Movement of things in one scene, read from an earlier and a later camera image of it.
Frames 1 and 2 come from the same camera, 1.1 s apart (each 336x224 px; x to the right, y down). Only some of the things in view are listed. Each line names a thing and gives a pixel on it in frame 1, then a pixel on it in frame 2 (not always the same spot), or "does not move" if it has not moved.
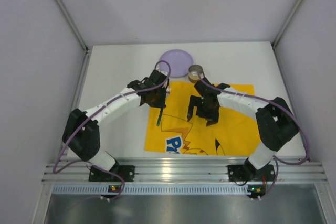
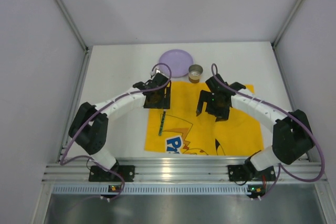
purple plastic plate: x=180 y=61 does not move
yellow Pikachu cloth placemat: x=234 y=134 does not move
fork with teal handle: x=168 y=91 -> x=162 y=122
